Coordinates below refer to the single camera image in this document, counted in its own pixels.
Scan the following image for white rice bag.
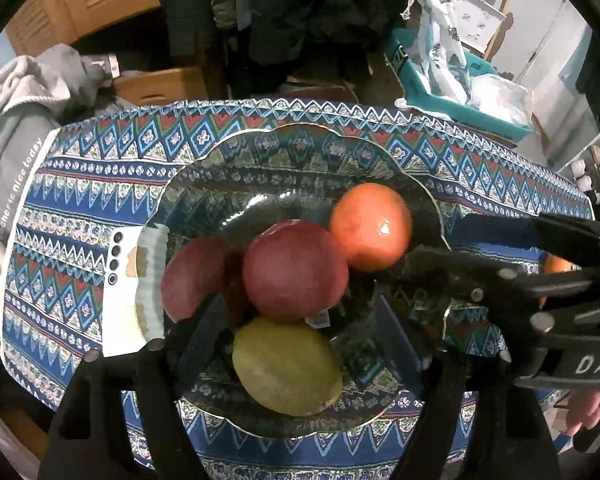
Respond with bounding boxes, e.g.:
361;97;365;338
405;0;474;109

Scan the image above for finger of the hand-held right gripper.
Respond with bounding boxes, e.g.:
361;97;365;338
399;244;548;330
450;212;600;267

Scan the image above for teal plastic crate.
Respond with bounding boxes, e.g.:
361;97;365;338
384;27;534;147

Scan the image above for red apple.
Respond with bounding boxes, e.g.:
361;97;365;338
160;235;248;324
242;220;351;322

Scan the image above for orange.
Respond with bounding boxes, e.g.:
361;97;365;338
540;254;579;276
329;183;413;272

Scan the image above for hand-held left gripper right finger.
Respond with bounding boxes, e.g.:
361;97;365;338
375;292;563;480

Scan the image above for clear plastic bag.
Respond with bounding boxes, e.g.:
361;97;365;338
467;74;534;129

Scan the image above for white door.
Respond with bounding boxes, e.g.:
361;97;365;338
500;0;594;171

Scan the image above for white shoes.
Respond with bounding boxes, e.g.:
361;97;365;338
570;160;600;206

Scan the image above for clear glass bowl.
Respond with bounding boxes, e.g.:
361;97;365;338
139;122;453;439

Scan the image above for blue patterned tablecloth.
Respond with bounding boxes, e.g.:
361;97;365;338
0;97;596;480

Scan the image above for wooden shelf rack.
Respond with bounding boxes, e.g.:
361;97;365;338
455;0;524;61

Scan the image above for grey printed garment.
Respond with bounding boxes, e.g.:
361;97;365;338
0;107;62;322

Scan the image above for black jacket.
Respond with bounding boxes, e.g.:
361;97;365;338
247;0;416;81

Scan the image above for grey clothes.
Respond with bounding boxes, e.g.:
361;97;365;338
35;44;122;111

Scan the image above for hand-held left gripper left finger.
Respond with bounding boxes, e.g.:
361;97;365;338
45;292;231;480

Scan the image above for flat brown cardboard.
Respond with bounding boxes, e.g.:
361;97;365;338
285;77;362;104

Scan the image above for person's right hand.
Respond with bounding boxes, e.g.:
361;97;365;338
566;389;600;438

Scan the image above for brown cardboard box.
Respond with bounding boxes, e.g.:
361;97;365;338
112;66;211;106

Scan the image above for dark grey jacket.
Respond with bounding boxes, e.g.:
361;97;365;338
155;0;251;59

